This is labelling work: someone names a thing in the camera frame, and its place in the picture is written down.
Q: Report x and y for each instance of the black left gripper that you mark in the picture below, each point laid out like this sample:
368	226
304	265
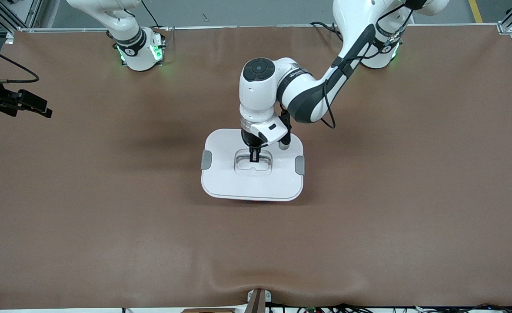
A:
250	139

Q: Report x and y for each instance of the white box lid grey latches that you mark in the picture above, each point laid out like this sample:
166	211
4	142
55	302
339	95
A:
238	182

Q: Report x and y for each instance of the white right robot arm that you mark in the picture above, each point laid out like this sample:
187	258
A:
130	43

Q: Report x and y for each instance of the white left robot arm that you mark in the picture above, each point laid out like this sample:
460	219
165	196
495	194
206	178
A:
260	100

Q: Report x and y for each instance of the brown table mat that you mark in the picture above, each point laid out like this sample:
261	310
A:
369	239

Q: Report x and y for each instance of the brown wooden piece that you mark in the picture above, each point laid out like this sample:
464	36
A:
208	311

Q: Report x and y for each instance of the silver table edge rail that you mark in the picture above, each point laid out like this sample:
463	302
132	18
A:
260	26

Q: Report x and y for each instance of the metal clamp bracket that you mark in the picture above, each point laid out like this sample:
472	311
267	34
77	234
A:
258	302

